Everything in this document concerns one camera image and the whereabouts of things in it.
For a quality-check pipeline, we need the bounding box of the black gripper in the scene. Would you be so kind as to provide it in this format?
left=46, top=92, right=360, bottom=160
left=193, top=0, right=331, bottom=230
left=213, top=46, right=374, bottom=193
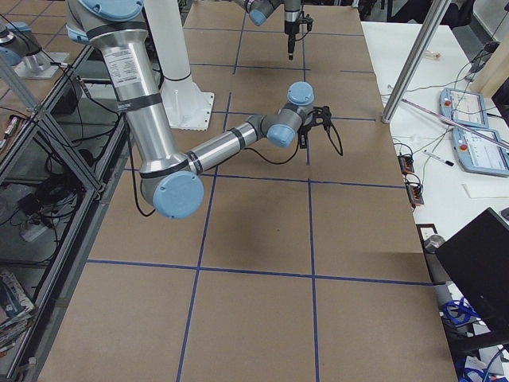
left=284, top=18, right=307, bottom=149

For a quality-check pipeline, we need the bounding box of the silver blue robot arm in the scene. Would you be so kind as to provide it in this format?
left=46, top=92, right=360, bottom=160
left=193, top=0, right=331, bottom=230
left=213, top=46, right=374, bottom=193
left=67, top=1, right=314, bottom=219
left=234, top=0, right=303, bottom=60

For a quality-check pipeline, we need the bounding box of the orange black connector box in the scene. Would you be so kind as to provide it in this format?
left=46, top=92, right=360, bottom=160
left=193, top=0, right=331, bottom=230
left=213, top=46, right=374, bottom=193
left=398, top=154, right=414, bottom=175

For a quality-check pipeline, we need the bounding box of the black marker pen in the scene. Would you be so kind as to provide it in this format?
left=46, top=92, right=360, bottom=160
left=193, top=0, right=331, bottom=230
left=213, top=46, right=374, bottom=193
left=423, top=150, right=455, bottom=167

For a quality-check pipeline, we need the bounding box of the upper blue teach pendant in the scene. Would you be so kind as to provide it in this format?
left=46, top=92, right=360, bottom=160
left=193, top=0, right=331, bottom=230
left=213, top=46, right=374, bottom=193
left=440, top=88, right=489, bottom=128

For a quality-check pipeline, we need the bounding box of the blue teach pendant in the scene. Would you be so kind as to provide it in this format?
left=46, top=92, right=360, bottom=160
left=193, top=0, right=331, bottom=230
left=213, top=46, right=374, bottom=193
left=452, top=127, right=508, bottom=177
left=440, top=88, right=489, bottom=128

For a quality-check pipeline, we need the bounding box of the lower blue teach pendant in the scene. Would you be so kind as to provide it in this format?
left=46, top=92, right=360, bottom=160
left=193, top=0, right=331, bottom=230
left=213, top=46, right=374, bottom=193
left=452, top=127, right=508, bottom=177

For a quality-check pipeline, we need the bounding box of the white foam block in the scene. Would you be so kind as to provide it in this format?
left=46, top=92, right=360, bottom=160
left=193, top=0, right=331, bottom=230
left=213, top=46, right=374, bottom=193
left=462, top=184, right=509, bottom=199

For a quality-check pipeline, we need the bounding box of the black computer monitor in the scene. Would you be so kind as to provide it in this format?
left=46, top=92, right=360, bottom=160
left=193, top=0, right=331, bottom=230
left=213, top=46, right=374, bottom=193
left=436, top=208, right=508, bottom=330

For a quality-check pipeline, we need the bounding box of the stack of magazines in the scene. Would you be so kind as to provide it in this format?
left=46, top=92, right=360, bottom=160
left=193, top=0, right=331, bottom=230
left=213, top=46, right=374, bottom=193
left=1, top=269, right=36, bottom=357

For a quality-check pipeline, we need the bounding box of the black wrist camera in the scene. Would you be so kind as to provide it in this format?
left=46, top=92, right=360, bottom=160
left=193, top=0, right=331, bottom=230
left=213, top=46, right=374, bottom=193
left=300, top=12, right=313, bottom=33
left=312, top=106, right=333, bottom=128

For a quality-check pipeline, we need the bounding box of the black camera cable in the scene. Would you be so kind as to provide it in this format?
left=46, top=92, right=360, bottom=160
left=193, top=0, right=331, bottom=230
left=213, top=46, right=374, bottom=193
left=242, top=105, right=345, bottom=165

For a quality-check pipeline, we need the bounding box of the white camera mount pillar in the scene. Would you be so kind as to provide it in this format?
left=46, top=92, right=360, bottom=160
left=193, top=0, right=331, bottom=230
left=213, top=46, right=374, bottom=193
left=144, top=0, right=215, bottom=131

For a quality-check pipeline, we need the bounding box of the aluminium frame post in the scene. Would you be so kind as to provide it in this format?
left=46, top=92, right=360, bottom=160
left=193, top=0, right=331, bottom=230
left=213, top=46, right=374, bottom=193
left=381, top=0, right=450, bottom=124

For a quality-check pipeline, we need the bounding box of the blue lanyard cord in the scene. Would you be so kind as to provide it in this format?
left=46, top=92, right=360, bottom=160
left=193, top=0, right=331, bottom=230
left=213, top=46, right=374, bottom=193
left=443, top=298, right=484, bottom=327

